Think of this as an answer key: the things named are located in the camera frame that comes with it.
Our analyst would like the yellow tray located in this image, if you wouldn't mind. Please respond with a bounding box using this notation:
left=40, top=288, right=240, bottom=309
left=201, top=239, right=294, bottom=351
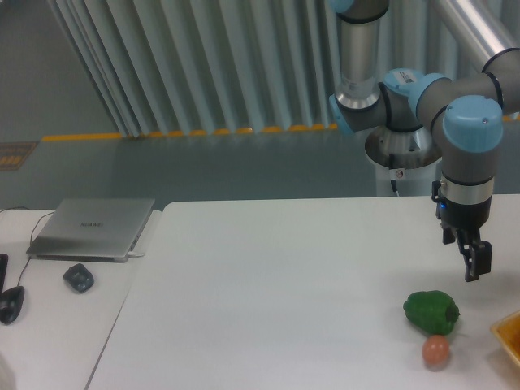
left=491, top=311, right=520, bottom=366

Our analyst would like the brown egg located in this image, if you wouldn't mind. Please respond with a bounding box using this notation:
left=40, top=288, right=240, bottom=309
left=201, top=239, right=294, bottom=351
left=422, top=335, right=450, bottom=366

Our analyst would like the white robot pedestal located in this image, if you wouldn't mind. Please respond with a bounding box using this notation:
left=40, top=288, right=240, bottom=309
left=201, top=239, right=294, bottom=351
left=365, top=126, right=441, bottom=197

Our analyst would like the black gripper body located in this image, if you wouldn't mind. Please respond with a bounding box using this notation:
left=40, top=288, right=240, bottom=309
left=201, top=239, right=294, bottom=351
left=431, top=180, right=492, bottom=231

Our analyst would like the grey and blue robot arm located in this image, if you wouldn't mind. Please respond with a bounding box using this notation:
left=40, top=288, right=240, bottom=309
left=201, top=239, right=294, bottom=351
left=330, top=1, right=519, bottom=282

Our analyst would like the black device at left edge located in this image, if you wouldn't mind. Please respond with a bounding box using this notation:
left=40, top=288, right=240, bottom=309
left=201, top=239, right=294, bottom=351
left=0, top=253, right=9, bottom=293

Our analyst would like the small dark grey case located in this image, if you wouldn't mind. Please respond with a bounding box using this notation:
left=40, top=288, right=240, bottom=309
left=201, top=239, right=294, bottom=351
left=63, top=263, right=94, bottom=293

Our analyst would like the black mouse cable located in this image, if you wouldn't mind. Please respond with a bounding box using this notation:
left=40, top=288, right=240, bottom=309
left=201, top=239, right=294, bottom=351
left=0, top=206, right=59, bottom=288

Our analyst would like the silver closed laptop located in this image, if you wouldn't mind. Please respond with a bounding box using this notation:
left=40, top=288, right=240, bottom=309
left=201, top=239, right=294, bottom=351
left=27, top=198, right=154, bottom=262

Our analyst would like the black cable on pedestal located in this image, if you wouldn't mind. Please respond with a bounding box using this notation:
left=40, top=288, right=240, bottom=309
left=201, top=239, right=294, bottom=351
left=388, top=152, right=401, bottom=197

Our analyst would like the black computer mouse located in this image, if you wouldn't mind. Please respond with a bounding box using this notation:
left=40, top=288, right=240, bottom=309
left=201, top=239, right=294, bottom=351
left=0, top=286, right=25, bottom=325

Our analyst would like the green bell pepper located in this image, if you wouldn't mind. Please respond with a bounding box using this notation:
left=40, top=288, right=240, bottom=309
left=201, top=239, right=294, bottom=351
left=402, top=290, right=460, bottom=336

